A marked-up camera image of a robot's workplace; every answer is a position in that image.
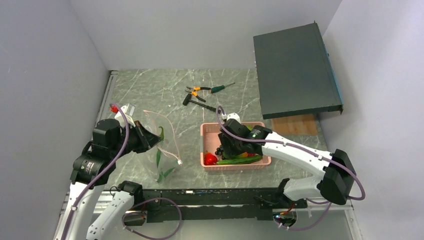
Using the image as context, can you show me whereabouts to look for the dark grape bunch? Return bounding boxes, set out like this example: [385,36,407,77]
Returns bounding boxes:
[215,145,224,157]

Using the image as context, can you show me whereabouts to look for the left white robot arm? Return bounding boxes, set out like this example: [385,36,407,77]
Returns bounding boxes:
[54,118,161,240]

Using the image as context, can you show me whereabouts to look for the black hammer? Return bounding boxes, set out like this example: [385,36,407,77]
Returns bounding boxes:
[182,93,217,113]

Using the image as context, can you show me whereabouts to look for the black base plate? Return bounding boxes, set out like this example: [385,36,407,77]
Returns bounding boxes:
[143,187,308,223]

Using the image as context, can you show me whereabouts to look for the red tomato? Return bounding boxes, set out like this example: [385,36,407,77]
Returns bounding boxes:
[203,152,218,166]

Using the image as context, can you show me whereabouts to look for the green handled screwdriver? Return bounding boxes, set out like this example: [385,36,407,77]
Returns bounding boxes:
[210,82,235,94]

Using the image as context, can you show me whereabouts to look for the green chili pepper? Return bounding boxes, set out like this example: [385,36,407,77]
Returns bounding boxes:
[158,126,165,141]

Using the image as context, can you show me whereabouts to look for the clear zip top bag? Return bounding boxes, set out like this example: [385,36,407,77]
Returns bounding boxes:
[143,110,183,185]

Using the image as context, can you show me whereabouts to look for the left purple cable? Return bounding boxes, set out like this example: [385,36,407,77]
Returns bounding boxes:
[57,101,183,240]

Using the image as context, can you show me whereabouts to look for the green cucumber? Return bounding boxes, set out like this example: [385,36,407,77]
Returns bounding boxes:
[216,155,263,165]

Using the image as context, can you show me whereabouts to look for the orange handled pliers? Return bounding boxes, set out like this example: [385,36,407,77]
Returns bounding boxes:
[185,86,211,103]

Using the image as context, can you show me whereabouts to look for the pink plastic basket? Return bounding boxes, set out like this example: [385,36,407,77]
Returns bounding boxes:
[200,123,272,171]

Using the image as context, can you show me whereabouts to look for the dark green metal box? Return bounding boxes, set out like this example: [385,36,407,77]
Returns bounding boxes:
[253,22,344,119]

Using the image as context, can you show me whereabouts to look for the aluminium frame rail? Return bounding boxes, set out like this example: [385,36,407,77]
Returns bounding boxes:
[52,187,365,240]

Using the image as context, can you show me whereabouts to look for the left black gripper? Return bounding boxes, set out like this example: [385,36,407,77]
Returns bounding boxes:
[110,119,162,159]

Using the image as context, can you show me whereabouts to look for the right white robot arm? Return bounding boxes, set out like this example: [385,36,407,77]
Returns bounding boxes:
[220,119,358,208]

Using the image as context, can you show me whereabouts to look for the wooden board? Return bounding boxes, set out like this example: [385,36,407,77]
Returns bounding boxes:
[271,114,318,136]

